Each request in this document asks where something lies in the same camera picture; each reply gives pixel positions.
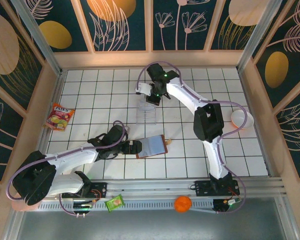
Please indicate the black electronics module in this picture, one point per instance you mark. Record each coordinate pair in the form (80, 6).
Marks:
(222, 206)
(83, 206)

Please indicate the orange fruit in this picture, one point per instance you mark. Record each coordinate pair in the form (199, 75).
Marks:
(183, 204)

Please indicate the green snack packet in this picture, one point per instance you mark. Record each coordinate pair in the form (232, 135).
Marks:
(114, 203)

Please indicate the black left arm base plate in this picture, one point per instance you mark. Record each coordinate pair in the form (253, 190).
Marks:
(101, 187)

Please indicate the red fruit candy bag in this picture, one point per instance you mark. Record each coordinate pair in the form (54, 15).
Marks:
(58, 117)

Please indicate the aluminium frame post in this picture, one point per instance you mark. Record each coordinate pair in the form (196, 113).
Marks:
(256, 37)
(40, 37)

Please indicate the white and orange bowl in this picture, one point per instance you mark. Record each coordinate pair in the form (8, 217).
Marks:
(237, 118)

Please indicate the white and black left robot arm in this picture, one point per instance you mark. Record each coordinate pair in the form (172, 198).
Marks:
(75, 157)

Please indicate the black left electronics module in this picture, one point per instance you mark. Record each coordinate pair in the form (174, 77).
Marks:
(83, 206)

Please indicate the pink plastic cup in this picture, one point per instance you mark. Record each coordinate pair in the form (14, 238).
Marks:
(20, 208)

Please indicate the aluminium mounting rail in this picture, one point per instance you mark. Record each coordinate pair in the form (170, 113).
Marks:
(150, 187)

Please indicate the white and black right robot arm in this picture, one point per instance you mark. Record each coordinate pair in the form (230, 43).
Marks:
(182, 95)

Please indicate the black right electronics module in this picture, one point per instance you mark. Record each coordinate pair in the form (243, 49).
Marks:
(222, 206)

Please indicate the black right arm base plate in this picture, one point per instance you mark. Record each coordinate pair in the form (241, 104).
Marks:
(201, 188)

